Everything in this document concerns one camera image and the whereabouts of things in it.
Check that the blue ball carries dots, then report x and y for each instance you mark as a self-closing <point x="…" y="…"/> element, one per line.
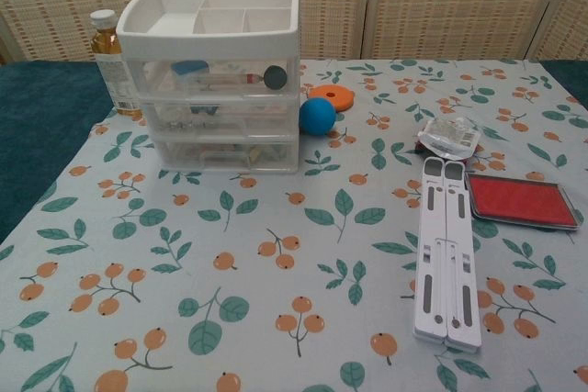
<point x="317" y="116"/>

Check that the orange round disc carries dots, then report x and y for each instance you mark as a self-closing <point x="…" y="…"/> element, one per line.
<point x="342" y="93"/>

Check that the grey round disc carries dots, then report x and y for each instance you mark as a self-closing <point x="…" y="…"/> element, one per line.
<point x="275" y="76"/>

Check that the floral light blue tablecloth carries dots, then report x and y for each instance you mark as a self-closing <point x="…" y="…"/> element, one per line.
<point x="275" y="272"/>

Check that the white pen with red band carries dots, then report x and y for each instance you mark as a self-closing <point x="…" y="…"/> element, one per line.
<point x="229" y="78"/>

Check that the blue white eraser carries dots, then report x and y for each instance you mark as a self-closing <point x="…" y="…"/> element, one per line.
<point x="189" y="70"/>

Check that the clear plastic packet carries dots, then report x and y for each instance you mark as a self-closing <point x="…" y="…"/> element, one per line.
<point x="448" y="137"/>

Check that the white folding laptop stand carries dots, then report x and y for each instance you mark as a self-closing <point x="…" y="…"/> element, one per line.
<point x="452" y="272"/>

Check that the woven bamboo folding screen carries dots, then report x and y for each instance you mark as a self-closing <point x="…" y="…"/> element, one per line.
<point x="436" y="2"/>

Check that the amber tea bottle white cap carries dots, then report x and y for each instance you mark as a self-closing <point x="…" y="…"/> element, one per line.
<point x="106" y="45"/>

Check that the red ink pad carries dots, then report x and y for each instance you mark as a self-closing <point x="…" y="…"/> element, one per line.
<point x="521" y="199"/>

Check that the white plastic drawer organizer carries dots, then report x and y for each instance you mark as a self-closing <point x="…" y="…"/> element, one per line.
<point x="165" y="38"/>

